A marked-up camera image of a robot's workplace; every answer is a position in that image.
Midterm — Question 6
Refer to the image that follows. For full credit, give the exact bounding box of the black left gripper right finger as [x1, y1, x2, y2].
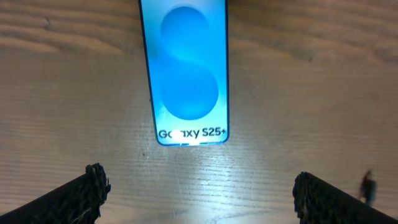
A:
[292, 171, 397, 224]

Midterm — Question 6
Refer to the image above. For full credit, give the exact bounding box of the blue Samsung Galaxy smartphone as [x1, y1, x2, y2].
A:
[139, 0, 229, 146]

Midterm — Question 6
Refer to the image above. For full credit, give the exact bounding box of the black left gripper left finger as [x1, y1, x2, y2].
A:
[1, 163, 111, 224]

